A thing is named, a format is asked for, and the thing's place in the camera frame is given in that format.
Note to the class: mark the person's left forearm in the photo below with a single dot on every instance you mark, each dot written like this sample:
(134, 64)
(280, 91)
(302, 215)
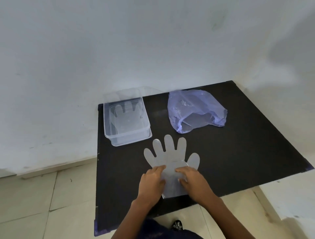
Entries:
(133, 221)

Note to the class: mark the blue plastic bag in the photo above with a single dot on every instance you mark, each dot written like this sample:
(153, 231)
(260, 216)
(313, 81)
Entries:
(192, 108)

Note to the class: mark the person's dark trousers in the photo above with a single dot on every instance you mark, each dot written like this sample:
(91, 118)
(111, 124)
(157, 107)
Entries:
(162, 231)

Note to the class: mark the person's left hand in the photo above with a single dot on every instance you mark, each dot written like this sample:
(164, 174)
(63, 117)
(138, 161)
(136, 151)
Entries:
(149, 184)

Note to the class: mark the clear plastic container lid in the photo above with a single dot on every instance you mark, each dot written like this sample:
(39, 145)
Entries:
(137, 93)

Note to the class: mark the person's right hand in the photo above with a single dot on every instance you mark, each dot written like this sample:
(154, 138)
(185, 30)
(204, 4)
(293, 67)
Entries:
(196, 187)

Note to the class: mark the person's right forearm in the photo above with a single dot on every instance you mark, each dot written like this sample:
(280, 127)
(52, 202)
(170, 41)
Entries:
(228, 221)

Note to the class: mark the person's left thumb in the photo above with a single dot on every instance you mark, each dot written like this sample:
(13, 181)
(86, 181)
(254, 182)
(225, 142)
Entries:
(163, 183)

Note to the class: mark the clear plastic storage container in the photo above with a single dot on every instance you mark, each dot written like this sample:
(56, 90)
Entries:
(128, 133)

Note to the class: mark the person's patterned shoe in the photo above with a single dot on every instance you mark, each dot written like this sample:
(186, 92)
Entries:
(177, 225)

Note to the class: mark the clear plastic disposable glove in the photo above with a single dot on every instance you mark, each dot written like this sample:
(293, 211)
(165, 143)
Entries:
(172, 155)
(126, 118)

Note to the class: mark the person's right thumb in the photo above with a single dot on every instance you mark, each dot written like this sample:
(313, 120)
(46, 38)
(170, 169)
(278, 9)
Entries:
(182, 182)

